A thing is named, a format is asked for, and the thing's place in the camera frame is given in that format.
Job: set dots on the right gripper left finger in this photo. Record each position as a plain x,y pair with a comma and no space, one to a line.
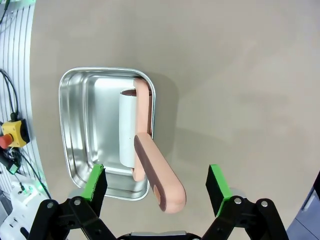
75,220

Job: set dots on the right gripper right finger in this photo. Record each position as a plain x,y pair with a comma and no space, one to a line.
240,220

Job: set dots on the dark blue grey cabinet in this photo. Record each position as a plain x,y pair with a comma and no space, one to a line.
307,215

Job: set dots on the small green lit connector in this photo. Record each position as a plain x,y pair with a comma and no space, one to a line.
13,168

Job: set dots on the pink lint roller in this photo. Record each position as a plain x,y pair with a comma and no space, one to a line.
160,165

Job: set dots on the stainless steel rectangular tray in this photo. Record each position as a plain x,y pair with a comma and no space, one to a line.
75,120

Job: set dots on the yellow emergency stop button box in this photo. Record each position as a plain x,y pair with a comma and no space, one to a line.
16,133

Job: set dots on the slotted aluminium frame panel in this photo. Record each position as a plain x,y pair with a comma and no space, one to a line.
17,50

